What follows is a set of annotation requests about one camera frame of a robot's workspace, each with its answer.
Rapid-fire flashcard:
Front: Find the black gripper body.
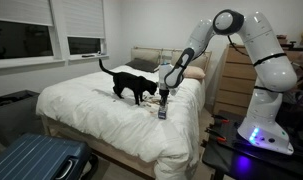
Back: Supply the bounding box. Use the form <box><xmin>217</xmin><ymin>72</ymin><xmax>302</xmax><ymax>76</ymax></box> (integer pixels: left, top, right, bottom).
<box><xmin>159</xmin><ymin>89</ymin><xmax>169</xmax><ymax>106</ymax></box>

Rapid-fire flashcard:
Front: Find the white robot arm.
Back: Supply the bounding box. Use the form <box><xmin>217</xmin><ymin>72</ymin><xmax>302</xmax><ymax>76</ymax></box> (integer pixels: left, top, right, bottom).
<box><xmin>158</xmin><ymin>9</ymin><xmax>297</xmax><ymax>155</ymax></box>

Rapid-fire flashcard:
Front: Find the black cat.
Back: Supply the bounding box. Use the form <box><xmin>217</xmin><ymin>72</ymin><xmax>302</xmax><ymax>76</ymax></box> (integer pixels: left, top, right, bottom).
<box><xmin>99</xmin><ymin>60</ymin><xmax>157</xmax><ymax>105</ymax></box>

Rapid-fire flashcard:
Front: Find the dark grey pillow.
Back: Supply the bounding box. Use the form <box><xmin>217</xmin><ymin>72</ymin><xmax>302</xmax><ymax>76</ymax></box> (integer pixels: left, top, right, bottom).
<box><xmin>127</xmin><ymin>59</ymin><xmax>158</xmax><ymax>73</ymax></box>

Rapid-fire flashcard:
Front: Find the pink pillow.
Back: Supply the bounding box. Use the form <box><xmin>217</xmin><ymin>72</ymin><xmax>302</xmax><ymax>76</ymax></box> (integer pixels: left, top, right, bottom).
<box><xmin>183</xmin><ymin>66</ymin><xmax>205</xmax><ymax>80</ymax></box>

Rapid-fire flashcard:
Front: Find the black clamp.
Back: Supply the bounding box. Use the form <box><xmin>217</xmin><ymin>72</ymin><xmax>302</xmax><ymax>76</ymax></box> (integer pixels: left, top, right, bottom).
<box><xmin>205</xmin><ymin>127</ymin><xmax>226</xmax><ymax>142</ymax></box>

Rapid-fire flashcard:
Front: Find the wooden dresser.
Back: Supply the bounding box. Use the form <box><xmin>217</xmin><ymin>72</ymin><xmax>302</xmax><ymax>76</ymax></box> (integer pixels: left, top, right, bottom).
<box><xmin>213</xmin><ymin>45</ymin><xmax>257</xmax><ymax>115</ymax></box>

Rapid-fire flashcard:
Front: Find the white quilted duvet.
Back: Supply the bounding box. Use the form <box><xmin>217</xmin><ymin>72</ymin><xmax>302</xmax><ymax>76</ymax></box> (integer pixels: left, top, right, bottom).
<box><xmin>35</xmin><ymin>64</ymin><xmax>206</xmax><ymax>180</ymax></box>

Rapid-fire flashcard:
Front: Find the black robot table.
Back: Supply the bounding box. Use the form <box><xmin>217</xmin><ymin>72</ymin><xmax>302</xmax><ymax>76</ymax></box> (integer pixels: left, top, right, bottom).
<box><xmin>202</xmin><ymin>111</ymin><xmax>303</xmax><ymax>180</ymax></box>

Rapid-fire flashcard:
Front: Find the white window blind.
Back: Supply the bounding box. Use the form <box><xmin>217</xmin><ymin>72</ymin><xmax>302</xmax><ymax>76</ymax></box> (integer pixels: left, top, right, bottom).
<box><xmin>0</xmin><ymin>0</ymin><xmax>53</xmax><ymax>26</ymax></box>
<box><xmin>62</xmin><ymin>0</ymin><xmax>105</xmax><ymax>38</ymax></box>

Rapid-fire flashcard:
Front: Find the blue hard suitcase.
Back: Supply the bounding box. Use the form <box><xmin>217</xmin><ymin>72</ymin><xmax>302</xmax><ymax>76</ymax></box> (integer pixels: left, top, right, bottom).
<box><xmin>0</xmin><ymin>134</ymin><xmax>98</xmax><ymax>180</ymax></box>

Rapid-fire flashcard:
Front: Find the dark grey ottoman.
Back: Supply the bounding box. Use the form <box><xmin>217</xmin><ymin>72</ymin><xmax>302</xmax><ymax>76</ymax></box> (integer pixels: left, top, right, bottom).
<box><xmin>0</xmin><ymin>90</ymin><xmax>44</xmax><ymax>147</ymax></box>

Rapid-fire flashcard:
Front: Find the orange handled clamp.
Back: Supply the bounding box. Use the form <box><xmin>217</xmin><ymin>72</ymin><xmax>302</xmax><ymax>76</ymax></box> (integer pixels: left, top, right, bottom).
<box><xmin>211</xmin><ymin>114</ymin><xmax>230</xmax><ymax>123</ymax></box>

